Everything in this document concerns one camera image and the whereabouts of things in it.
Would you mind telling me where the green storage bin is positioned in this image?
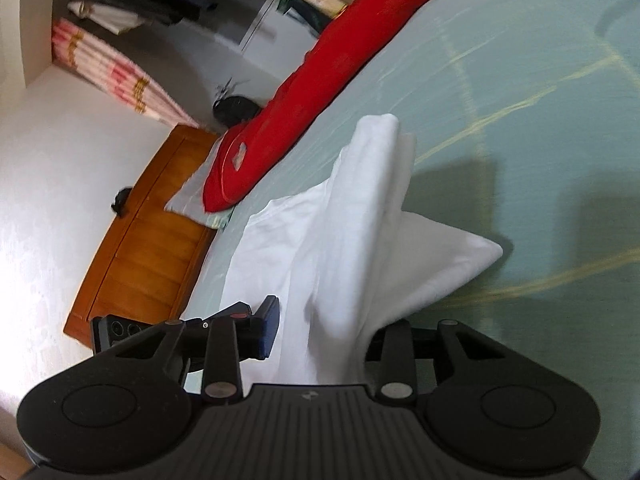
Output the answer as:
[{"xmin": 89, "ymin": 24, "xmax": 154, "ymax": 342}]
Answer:
[{"xmin": 277, "ymin": 0, "xmax": 331, "ymax": 38}]

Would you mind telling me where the teal plaid bed blanket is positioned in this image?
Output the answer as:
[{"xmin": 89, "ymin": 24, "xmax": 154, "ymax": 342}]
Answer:
[{"xmin": 186, "ymin": 0, "xmax": 639, "ymax": 479}]

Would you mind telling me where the red quilt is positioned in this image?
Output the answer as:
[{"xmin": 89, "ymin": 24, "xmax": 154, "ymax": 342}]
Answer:
[{"xmin": 202, "ymin": 0, "xmax": 430, "ymax": 212}]

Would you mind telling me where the white t-shirt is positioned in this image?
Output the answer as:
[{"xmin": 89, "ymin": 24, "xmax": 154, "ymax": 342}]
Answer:
[{"xmin": 221, "ymin": 114, "xmax": 502, "ymax": 386}]

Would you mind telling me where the black backpack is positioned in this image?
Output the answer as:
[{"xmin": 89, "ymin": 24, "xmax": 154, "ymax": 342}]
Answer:
[{"xmin": 213, "ymin": 96, "xmax": 262, "ymax": 128}]

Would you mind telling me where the wooden headboard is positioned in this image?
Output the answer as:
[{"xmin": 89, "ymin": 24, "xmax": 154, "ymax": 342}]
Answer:
[{"xmin": 63, "ymin": 125, "xmax": 218, "ymax": 347}]

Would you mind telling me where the pink striped curtain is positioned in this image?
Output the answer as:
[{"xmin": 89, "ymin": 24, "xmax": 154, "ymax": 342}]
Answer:
[{"xmin": 51, "ymin": 18, "xmax": 198, "ymax": 127}]

